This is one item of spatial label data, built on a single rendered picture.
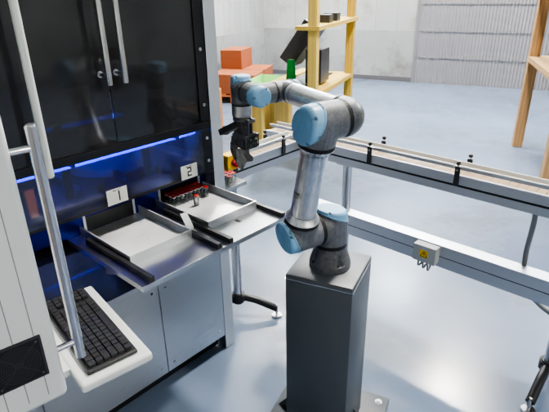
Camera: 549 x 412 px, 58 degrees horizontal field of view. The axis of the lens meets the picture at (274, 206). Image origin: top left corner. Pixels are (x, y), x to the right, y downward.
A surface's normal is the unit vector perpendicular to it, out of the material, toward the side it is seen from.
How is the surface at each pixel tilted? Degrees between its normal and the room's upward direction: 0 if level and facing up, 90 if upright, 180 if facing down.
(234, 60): 90
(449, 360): 0
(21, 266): 90
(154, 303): 90
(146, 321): 90
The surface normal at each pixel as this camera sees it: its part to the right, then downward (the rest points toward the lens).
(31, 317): 0.64, 0.31
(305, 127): -0.83, 0.12
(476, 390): -0.01, -0.91
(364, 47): -0.42, 0.38
